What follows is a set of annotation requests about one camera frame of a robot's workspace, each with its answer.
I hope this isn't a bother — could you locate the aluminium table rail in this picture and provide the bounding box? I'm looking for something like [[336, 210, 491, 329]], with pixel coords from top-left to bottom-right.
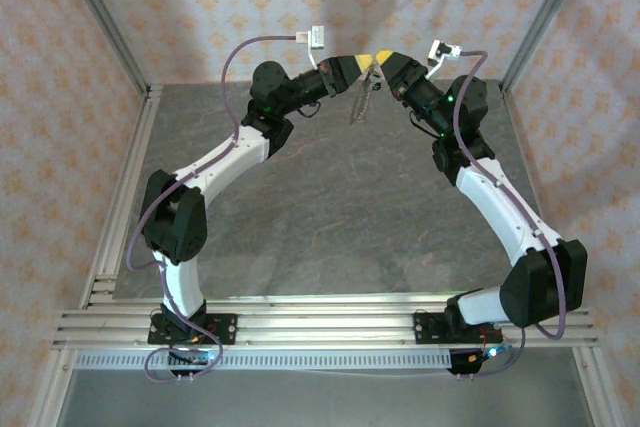
[[79, 85, 164, 308]]

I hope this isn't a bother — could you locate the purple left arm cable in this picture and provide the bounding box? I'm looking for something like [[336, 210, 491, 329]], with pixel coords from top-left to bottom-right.
[[127, 34, 299, 386]]

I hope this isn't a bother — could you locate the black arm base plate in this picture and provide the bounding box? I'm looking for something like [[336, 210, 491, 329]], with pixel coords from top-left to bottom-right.
[[413, 310, 501, 347], [148, 313, 239, 347]]

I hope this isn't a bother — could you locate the long aluminium mounting rail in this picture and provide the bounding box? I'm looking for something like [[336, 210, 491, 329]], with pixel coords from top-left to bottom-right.
[[52, 309, 600, 349]]

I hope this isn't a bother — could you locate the aluminium frame leg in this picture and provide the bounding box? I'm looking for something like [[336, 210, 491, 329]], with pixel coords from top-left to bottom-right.
[[573, 346, 614, 427], [29, 346, 76, 427]]

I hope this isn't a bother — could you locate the white slotted cable duct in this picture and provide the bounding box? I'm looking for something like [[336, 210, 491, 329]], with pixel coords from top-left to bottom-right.
[[73, 350, 454, 372]]

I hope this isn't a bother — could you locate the black electronics mount with LED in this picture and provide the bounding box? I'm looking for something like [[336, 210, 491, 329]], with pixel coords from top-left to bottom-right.
[[167, 345, 224, 379], [447, 344, 516, 378]]

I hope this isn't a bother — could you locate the aluminium frame post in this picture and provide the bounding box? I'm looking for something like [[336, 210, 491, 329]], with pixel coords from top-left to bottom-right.
[[53, 0, 164, 101], [498, 0, 597, 94]]

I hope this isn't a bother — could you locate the grey metal panel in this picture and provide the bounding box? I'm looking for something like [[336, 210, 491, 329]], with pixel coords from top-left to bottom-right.
[[57, 369, 594, 427]]

